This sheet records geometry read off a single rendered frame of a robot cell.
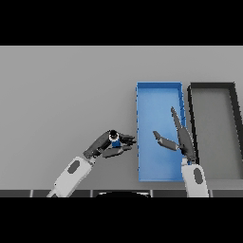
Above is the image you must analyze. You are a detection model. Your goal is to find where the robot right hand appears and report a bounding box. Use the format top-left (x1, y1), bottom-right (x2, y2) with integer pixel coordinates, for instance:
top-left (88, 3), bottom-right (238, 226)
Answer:
top-left (152, 105), bottom-right (197, 166)

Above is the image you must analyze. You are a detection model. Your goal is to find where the blue pipe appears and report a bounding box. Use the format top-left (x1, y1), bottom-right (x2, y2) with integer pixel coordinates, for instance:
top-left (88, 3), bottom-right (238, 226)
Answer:
top-left (108, 129), bottom-right (122, 149)

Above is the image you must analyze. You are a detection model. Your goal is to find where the blue bin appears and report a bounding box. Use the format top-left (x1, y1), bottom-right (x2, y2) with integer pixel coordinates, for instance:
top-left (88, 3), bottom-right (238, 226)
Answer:
top-left (136, 82), bottom-right (187, 182)

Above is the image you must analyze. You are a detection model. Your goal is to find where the dark grey bin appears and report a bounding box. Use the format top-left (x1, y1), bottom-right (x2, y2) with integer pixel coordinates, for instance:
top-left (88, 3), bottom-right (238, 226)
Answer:
top-left (186, 82), bottom-right (243, 180)

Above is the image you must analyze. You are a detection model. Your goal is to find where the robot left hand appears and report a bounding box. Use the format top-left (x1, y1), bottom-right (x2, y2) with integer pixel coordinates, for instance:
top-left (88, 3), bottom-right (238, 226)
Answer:
top-left (83, 129), bottom-right (138, 159)

